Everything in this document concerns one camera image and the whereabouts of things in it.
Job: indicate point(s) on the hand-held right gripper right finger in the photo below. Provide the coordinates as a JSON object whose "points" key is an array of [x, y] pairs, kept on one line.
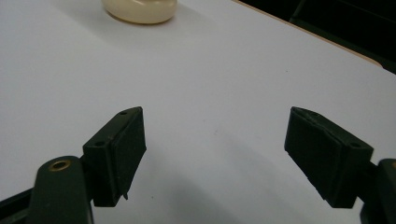
{"points": [[323, 155]]}

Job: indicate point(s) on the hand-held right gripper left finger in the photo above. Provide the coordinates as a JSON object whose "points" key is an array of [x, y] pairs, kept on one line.
{"points": [[116, 161]]}

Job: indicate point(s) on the wooden table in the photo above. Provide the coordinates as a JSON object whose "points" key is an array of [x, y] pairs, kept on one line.
{"points": [[311, 32]]}

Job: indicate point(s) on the white table mat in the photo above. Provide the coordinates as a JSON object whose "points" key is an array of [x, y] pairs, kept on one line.
{"points": [[202, 77]]}

